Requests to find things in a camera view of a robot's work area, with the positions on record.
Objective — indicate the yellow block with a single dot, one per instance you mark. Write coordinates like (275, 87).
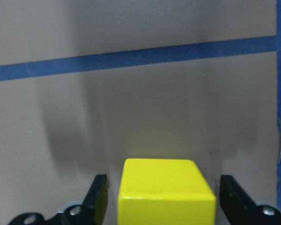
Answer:
(164, 192)

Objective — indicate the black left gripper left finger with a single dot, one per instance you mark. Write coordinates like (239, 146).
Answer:
(90, 212)

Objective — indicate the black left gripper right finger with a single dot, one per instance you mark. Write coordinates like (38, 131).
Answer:
(240, 209)

